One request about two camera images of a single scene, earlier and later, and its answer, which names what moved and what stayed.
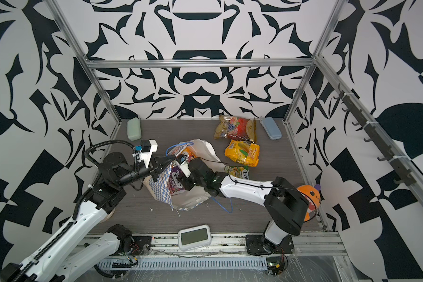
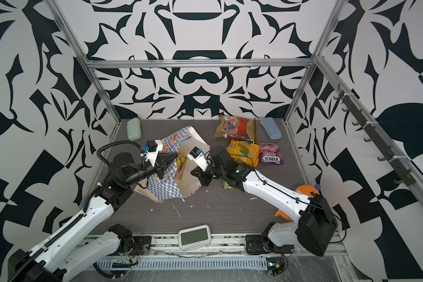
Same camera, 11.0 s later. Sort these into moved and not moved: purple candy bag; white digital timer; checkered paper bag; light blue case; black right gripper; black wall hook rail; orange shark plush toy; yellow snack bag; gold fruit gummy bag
Moved: purple candy bag; checkered paper bag; black right gripper
Not moved: gold fruit gummy bag; black wall hook rail; yellow snack bag; white digital timer; light blue case; orange shark plush toy
